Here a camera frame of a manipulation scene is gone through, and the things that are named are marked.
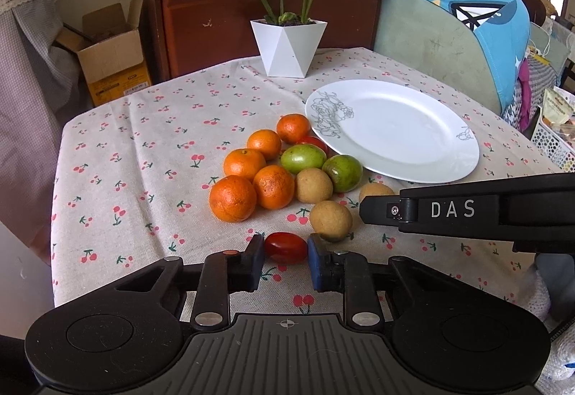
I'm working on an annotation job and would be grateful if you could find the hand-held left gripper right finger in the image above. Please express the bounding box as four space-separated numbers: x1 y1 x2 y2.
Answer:
307 233 455 330

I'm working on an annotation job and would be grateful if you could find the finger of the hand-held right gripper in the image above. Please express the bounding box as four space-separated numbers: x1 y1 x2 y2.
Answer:
359 194 404 226

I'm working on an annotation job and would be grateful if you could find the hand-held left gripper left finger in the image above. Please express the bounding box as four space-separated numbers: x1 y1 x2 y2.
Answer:
114 234 266 331

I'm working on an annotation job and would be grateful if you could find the brown round fruit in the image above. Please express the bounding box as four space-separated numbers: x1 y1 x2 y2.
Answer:
309 200 353 242
358 182 396 204
295 168 334 204

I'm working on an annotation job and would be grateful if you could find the red cherry tomato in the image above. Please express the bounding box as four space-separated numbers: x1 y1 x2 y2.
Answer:
264 232 309 264
296 135 330 156

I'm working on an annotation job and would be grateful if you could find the green round fruit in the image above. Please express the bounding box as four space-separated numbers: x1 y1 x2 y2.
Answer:
322 155 364 193
281 144 328 174

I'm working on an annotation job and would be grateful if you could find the orange mandarin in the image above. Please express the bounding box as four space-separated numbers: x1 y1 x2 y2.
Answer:
209 175 258 223
247 129 282 161
276 113 312 145
223 148 267 181
253 164 296 210

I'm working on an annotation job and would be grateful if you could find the white plate with grey flowers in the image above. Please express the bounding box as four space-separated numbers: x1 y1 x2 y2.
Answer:
305 79 480 184

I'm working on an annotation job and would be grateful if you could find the white perforated plastic basket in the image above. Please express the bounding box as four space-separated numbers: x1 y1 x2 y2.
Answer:
530 117 575 172

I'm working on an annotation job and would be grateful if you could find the printed snack bag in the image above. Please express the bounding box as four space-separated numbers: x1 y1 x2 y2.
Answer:
541 87 575 125

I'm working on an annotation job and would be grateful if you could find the white knitted cloth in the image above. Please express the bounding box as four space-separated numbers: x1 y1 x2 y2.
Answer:
532 265 575 393

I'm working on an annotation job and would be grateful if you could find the pale green armchair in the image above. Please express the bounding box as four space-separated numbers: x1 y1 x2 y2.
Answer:
373 0 505 115

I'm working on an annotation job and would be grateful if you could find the white faceted plant pot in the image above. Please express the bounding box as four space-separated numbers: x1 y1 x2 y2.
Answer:
250 18 328 78

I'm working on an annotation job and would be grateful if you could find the dark wooden chair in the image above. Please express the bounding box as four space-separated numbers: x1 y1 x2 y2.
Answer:
507 0 559 33

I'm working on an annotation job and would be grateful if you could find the open cardboard box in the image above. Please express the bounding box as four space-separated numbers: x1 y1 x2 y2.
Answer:
53 2 152 108

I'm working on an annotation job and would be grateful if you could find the dark wooden cabinet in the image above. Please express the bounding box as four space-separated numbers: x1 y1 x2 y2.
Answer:
138 0 396 84

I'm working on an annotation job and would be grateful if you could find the grey checkered curtain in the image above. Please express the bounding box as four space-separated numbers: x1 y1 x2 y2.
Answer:
0 0 88 266

